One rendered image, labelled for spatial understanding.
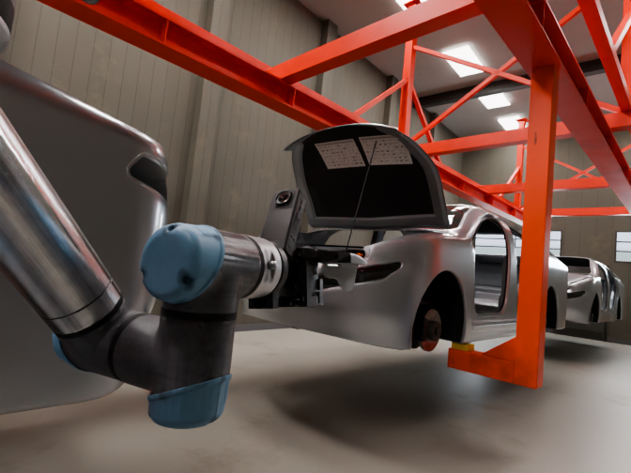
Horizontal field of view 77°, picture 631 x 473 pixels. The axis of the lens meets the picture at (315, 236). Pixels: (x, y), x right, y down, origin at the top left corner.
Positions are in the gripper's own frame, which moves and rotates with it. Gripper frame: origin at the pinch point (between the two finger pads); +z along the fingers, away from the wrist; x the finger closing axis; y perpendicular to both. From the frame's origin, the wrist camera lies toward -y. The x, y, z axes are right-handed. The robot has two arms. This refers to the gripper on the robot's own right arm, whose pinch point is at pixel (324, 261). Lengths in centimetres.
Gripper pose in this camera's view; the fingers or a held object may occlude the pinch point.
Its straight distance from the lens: 68.2
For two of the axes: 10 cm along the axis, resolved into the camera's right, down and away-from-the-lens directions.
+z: 4.3, 1.2, 8.9
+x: 9.0, -0.8, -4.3
